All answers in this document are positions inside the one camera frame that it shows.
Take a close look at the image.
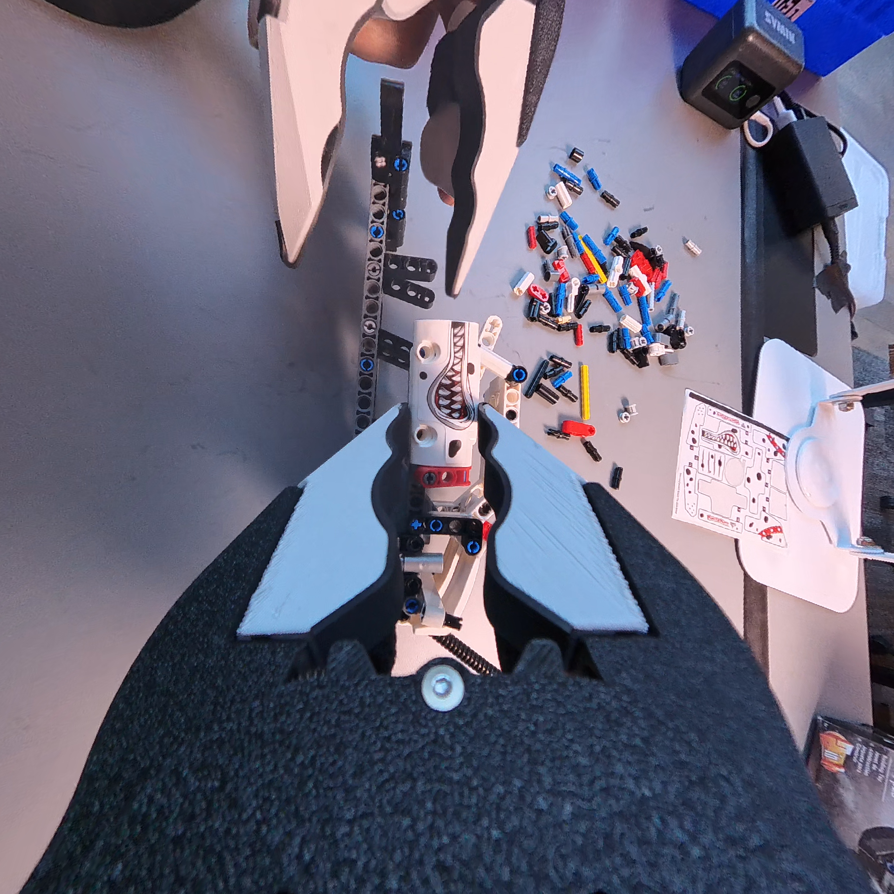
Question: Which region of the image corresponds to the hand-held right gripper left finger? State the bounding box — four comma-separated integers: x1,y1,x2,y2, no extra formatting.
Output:
237,404,409,640

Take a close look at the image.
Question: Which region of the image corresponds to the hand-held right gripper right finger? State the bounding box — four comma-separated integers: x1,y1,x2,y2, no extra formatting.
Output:
481,405,649,635

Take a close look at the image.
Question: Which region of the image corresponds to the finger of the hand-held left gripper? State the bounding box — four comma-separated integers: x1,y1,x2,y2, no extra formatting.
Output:
426,0,539,298
258,0,392,266

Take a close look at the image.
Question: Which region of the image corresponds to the toy truck chassis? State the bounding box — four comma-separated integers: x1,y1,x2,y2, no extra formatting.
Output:
352,78,529,637

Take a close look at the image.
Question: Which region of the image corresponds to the white toothed toy panel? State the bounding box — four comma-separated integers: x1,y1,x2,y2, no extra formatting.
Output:
408,319,483,488

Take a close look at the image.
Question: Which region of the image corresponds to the person's left forearm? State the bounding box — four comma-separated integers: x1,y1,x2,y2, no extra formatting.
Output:
45,0,203,29

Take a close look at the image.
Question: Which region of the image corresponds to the grey desk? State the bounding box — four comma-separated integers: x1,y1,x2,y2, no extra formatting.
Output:
0,0,894,894

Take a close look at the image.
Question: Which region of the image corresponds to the black ribbed toy rod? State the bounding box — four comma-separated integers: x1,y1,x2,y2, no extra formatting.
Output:
429,632,501,676

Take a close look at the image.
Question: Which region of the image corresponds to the white sticker sheet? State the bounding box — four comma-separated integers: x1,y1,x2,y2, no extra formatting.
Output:
672,390,790,546

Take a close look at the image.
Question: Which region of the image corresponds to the black box device with display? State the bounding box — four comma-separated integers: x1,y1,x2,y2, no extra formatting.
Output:
681,0,806,130

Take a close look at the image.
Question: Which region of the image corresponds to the pile of small toy pieces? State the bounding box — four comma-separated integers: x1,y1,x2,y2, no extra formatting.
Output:
517,147,703,490

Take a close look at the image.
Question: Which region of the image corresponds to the white book stand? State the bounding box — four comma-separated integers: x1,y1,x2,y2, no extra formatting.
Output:
737,339,894,614

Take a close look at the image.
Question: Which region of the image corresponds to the black power adapter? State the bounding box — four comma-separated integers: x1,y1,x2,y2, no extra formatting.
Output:
761,115,859,235

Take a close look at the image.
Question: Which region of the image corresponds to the blue plastic bin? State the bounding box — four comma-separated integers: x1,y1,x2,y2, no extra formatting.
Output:
684,0,894,78

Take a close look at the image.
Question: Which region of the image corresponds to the white flat pad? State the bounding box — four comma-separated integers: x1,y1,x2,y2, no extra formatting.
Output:
831,133,891,312

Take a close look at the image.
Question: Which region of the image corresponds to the toy truck box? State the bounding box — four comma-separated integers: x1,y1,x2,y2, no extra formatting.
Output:
806,716,894,894

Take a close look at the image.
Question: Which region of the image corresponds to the white cable loop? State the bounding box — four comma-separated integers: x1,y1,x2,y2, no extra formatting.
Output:
742,98,797,149

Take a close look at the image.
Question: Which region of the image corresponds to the black adapter cable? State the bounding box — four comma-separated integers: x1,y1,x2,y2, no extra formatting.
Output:
813,220,860,339

